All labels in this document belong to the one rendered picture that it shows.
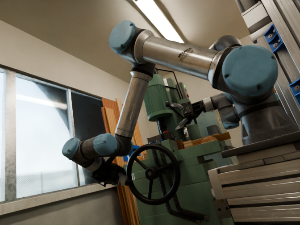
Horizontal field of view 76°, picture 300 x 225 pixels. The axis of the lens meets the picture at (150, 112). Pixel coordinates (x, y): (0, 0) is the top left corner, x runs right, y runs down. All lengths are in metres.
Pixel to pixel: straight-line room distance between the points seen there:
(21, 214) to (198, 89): 3.12
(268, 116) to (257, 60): 0.18
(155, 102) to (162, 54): 0.72
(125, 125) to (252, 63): 0.50
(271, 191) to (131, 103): 0.53
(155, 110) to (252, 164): 0.80
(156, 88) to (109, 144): 0.76
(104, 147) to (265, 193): 0.49
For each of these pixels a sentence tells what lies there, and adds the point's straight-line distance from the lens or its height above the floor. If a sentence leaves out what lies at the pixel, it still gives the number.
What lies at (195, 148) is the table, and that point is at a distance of 1.10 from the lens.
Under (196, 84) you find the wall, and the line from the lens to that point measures 3.83.
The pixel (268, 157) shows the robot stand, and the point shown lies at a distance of 0.61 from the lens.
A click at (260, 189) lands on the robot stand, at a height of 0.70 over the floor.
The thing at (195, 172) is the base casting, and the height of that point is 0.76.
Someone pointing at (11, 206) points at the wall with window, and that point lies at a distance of 2.02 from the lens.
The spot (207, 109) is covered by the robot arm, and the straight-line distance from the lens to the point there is 1.07.
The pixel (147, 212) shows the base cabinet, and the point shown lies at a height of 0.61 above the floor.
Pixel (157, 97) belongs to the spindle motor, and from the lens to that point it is 1.31.
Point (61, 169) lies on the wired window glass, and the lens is 2.44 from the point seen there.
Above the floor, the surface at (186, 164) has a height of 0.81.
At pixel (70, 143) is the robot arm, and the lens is 0.76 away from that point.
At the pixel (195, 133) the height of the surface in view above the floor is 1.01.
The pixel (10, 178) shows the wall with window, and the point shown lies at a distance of 2.14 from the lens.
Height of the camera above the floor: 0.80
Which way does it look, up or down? 18 degrees up
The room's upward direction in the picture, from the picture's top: 13 degrees counter-clockwise
